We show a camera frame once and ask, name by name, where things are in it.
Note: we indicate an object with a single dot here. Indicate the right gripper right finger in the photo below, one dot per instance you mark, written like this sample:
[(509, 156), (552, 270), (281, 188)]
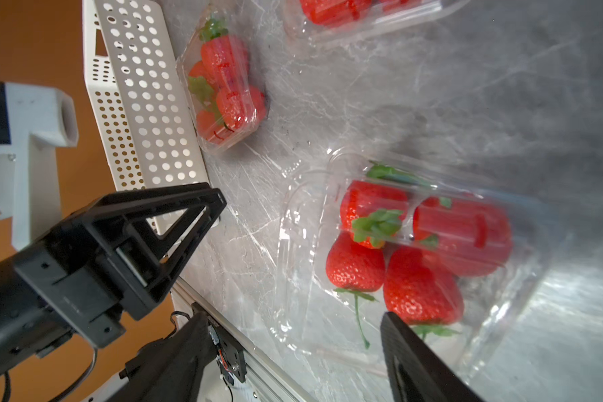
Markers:
[(416, 373)]

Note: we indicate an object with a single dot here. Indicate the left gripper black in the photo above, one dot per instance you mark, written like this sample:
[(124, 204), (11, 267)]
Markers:
[(122, 252)]

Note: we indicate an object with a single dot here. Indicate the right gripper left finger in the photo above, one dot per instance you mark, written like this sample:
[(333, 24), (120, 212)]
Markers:
[(170, 369)]

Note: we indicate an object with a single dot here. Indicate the white perforated plastic basket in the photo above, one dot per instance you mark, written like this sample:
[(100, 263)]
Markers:
[(139, 104)]

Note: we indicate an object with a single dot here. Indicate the clear plastic clamshell container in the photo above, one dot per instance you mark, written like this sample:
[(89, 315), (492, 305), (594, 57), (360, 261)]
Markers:
[(220, 75), (323, 25)]

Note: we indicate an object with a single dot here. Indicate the red strawberry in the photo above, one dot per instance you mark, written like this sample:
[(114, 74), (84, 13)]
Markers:
[(471, 238), (423, 295), (356, 270)]

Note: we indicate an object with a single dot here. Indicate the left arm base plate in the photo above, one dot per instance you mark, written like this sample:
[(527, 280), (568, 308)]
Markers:
[(228, 346)]

